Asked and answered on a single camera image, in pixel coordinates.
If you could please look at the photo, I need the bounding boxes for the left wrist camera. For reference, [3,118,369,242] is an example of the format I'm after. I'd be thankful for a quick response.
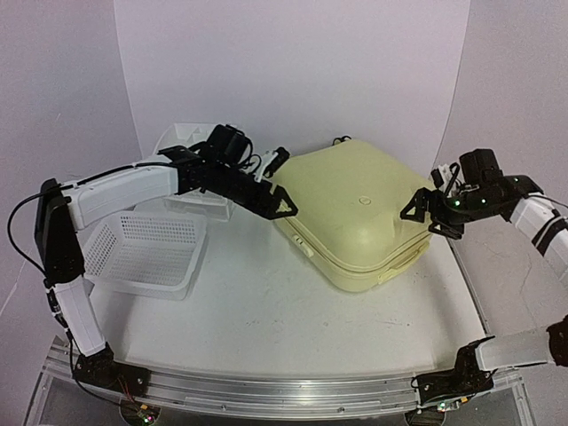
[253,146,290,182]

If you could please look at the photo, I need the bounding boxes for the white plastic drawer organizer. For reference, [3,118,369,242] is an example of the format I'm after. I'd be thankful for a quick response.
[154,122,235,222]

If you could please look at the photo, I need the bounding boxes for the white perforated plastic basket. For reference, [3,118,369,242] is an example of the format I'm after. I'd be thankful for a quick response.
[83,211,208,301]

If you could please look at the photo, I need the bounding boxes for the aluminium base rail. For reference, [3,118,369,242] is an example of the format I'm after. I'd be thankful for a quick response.
[24,339,534,425]

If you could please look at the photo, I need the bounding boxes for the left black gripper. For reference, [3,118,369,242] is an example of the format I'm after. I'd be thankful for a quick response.
[212,163,300,221]

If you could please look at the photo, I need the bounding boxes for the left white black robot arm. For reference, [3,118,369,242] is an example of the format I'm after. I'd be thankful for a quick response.
[35,124,298,394]

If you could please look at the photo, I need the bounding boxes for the pale yellow hard suitcase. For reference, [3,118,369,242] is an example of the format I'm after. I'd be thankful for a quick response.
[272,139,432,293]

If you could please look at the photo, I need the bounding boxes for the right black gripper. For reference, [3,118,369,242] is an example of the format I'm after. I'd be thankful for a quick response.
[400,189,498,241]

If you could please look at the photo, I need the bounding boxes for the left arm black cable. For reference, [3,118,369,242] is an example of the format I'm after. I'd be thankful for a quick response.
[6,163,170,403]

